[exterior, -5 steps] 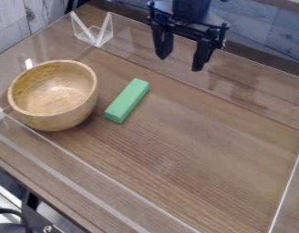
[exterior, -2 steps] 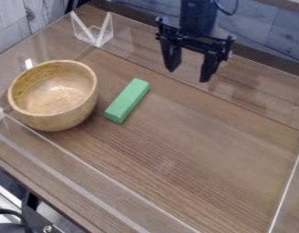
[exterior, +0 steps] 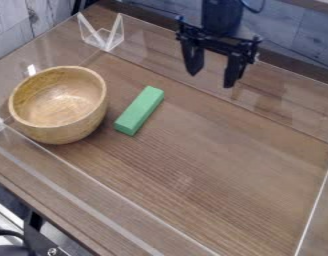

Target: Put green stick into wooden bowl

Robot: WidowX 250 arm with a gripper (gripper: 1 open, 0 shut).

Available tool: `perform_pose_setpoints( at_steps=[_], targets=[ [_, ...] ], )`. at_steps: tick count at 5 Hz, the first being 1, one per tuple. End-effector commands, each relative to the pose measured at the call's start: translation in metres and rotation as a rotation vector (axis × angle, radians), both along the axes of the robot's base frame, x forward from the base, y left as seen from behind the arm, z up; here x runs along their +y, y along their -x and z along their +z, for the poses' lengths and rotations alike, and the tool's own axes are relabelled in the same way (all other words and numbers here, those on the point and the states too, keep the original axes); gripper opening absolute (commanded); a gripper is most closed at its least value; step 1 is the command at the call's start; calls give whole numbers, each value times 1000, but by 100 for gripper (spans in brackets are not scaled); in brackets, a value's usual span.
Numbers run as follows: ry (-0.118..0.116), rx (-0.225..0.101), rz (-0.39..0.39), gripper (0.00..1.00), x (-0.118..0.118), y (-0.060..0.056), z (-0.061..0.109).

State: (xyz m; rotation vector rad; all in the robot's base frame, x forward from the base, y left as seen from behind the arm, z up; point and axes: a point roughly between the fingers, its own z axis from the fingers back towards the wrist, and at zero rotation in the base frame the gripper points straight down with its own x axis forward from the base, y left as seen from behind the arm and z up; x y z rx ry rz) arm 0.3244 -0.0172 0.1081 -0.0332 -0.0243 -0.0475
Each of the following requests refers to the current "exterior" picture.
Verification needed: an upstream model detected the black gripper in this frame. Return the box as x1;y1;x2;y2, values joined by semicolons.
176;15;262;88

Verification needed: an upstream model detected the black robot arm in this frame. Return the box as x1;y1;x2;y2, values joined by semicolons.
176;0;265;88

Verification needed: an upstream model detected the wooden bowl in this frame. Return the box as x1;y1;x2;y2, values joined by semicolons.
7;66;108;145

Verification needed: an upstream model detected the green rectangular block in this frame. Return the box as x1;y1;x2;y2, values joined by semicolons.
113;86;164;136

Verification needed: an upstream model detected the clear acrylic corner bracket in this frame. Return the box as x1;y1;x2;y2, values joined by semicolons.
77;12;124;52

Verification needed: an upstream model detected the clear acrylic front wall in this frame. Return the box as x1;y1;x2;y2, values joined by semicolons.
0;124;220;256

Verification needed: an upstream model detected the black metal table frame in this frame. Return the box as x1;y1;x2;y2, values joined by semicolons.
23;211;71;256

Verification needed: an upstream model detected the black cable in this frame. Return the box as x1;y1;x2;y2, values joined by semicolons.
0;227;30;249

